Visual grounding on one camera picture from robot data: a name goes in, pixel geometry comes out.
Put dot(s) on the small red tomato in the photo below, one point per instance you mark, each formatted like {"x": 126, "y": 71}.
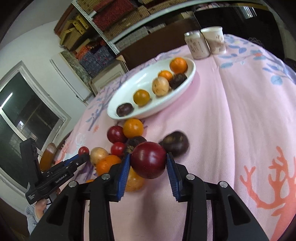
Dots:
{"x": 118, "y": 149}
{"x": 83, "y": 150}

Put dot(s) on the white paper cup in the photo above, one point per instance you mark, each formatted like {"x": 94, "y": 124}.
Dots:
{"x": 215, "y": 39}

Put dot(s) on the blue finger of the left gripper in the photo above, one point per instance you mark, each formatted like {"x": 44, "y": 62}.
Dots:
{"x": 84, "y": 158}
{"x": 71, "y": 159}

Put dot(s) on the dark wrinkled passion fruit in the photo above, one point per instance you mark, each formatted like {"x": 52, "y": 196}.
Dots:
{"x": 135, "y": 141}

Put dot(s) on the small brown longan fruit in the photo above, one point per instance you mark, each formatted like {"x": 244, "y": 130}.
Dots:
{"x": 89, "y": 181}

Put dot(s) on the white oval plate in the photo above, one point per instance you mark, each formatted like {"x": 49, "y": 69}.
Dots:
{"x": 143, "y": 80}

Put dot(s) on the striped yellow pepino melon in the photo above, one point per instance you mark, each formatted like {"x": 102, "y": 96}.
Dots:
{"x": 97, "y": 154}

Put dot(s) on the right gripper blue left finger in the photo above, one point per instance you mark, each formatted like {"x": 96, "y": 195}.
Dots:
{"x": 122, "y": 176}

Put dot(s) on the small striped pepino back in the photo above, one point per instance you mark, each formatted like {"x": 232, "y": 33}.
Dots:
{"x": 160, "y": 86}

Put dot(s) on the pink deer print tablecloth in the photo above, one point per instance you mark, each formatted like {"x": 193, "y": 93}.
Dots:
{"x": 239, "y": 116}

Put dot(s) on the pink drink can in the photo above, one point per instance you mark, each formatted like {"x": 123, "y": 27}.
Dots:
{"x": 197, "y": 44}

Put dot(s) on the person's left hand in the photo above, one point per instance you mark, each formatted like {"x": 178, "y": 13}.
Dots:
{"x": 40, "y": 208}

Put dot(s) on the framed picture leaning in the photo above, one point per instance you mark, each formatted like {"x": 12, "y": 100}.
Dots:
{"x": 116, "y": 69}

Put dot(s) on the dark purple passion fruit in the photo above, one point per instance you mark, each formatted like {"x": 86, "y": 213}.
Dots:
{"x": 124, "y": 109}

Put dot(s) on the blue patterned boxes stack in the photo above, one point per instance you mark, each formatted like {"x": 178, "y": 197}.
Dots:
{"x": 95, "y": 58}

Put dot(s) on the small yellow orange fruit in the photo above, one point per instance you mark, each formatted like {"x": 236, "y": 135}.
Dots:
{"x": 133, "y": 128}

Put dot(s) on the purple mangosteen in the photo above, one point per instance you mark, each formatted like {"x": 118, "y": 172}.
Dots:
{"x": 177, "y": 80}

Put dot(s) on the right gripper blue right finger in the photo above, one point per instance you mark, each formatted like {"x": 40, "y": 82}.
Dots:
{"x": 174, "y": 176}

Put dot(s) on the orange persimmon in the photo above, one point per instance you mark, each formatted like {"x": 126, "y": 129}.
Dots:
{"x": 134, "y": 181}

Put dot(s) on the metal storage shelf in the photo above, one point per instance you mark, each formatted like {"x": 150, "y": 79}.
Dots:
{"x": 134, "y": 20}

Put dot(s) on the dark wooden cabinet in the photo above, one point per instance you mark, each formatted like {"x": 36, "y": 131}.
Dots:
{"x": 162, "y": 40}

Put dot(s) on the large red plum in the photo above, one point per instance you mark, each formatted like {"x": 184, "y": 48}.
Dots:
{"x": 115, "y": 134}

